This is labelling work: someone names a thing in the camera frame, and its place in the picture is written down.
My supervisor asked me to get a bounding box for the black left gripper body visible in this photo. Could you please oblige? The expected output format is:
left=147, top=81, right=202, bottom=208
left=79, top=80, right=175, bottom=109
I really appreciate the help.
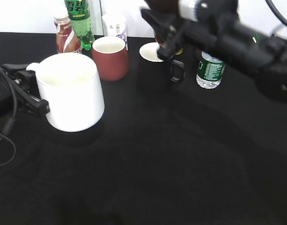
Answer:
left=0, top=66, right=17, bottom=119

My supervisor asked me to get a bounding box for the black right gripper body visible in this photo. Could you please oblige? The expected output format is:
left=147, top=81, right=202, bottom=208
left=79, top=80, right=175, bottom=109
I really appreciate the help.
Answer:
left=173, top=0, right=242, bottom=56

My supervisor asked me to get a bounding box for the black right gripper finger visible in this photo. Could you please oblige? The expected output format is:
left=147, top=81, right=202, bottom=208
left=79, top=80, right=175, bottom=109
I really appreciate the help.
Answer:
left=140, top=8, right=188, bottom=60

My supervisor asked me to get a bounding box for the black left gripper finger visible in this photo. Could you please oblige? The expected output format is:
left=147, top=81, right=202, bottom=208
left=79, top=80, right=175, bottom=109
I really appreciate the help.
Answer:
left=1, top=64, right=36, bottom=82
left=15, top=90, right=50, bottom=117

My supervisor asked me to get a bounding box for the white ceramic mug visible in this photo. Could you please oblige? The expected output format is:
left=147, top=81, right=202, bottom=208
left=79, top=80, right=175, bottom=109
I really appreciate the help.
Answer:
left=26, top=52, right=105, bottom=132

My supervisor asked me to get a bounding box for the cola bottle red label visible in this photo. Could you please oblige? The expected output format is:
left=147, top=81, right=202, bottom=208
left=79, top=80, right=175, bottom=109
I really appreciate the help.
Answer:
left=145, top=0, right=180, bottom=44

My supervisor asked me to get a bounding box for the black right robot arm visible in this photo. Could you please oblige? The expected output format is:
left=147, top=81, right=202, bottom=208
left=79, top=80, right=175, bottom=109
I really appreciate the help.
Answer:
left=140, top=0, right=287, bottom=103

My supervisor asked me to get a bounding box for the green Sprite bottle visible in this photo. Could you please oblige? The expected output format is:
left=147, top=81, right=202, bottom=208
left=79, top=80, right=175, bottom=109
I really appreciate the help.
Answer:
left=64, top=0, right=95, bottom=51

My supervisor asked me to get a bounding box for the black ceramic mug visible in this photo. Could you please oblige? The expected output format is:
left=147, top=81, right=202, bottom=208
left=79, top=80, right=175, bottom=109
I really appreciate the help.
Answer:
left=137, top=42, right=185, bottom=92

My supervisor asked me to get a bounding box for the clear water bottle green label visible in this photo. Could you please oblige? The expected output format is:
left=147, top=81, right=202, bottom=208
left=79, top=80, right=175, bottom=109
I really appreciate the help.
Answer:
left=196, top=52, right=225, bottom=89

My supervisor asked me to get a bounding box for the brown Nescafe coffee bottle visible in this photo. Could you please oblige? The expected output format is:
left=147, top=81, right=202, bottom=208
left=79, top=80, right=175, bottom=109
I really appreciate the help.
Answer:
left=54, top=16, right=82, bottom=53

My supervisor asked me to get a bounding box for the white milk carton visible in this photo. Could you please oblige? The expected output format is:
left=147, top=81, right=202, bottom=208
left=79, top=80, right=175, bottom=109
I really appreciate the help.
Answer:
left=102, top=14, right=128, bottom=50

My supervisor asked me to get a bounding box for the red ceramic mug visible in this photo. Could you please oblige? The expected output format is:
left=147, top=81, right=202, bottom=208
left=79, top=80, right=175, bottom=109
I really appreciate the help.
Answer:
left=92, top=36, right=129, bottom=82

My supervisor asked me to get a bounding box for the black cable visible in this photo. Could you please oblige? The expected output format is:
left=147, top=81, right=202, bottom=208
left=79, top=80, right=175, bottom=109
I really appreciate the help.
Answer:
left=0, top=67, right=19, bottom=167

